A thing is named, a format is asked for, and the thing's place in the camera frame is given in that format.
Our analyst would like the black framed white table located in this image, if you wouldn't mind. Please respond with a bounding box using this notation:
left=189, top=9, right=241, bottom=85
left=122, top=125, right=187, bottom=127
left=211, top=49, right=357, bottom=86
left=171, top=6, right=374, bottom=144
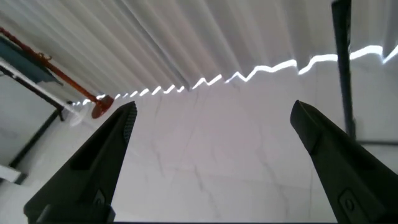
left=0, top=57, right=85, bottom=185

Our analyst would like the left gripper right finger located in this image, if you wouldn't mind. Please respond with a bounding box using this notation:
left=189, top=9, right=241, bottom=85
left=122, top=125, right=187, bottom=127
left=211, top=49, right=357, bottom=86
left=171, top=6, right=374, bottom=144
left=289, top=100, right=398, bottom=223

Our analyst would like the black clothes rack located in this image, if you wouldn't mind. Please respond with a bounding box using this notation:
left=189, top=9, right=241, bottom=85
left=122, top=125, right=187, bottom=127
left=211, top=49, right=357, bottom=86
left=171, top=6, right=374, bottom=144
left=331, top=0, right=398, bottom=146

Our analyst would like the red pole stand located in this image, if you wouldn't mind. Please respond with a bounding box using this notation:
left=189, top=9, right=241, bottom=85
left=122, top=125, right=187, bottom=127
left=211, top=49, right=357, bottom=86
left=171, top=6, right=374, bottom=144
left=0, top=26, right=115, bottom=119

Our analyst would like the white curtain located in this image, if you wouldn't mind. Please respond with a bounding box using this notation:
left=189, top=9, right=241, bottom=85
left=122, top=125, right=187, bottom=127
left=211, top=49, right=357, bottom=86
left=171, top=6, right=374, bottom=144
left=0, top=0, right=398, bottom=105

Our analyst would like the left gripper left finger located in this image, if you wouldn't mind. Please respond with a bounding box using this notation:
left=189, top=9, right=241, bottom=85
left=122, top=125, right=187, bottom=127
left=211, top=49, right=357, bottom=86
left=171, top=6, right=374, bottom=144
left=23, top=101, right=138, bottom=223

